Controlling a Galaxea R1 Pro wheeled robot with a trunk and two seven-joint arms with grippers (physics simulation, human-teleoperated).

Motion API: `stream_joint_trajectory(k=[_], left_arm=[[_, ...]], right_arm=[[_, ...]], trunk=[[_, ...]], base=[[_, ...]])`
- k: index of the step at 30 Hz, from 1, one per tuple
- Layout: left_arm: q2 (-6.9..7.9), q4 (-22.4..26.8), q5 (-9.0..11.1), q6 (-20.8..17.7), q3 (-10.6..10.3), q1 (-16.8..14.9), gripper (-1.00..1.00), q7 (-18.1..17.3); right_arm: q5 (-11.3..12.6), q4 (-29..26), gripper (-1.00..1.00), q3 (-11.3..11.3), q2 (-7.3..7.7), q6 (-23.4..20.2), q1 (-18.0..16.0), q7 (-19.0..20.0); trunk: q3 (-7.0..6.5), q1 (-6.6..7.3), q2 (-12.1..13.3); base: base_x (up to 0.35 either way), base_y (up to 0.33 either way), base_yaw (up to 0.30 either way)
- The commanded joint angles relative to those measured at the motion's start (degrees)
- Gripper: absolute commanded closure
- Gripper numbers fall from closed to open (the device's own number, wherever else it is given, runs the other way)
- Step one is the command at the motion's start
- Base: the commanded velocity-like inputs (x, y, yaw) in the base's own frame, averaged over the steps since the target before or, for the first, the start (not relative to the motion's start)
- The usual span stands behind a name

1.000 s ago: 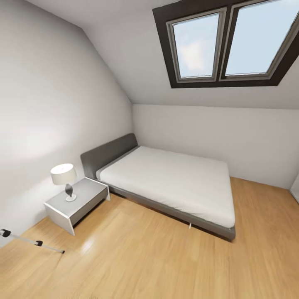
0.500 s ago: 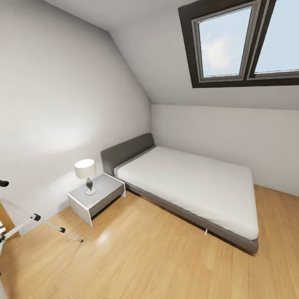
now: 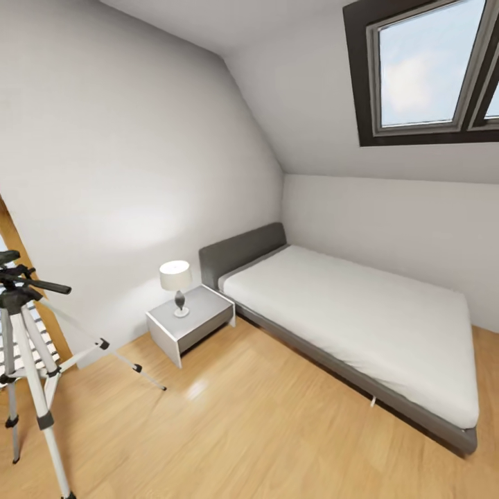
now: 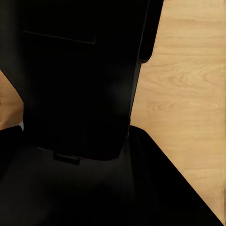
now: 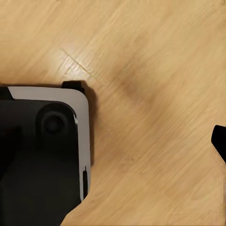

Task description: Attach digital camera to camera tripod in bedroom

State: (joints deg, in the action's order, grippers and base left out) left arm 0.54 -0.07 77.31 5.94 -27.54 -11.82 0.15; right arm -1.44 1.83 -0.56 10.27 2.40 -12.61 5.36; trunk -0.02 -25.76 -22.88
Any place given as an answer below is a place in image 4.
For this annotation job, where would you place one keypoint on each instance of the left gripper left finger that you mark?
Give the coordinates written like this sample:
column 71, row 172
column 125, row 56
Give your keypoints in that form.
column 11, row 141

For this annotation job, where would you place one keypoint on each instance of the digital camera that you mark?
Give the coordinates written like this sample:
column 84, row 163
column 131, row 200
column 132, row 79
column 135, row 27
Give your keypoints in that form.
column 75, row 64

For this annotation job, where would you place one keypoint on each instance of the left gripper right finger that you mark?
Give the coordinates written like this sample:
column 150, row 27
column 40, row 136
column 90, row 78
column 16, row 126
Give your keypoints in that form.
column 163, row 196

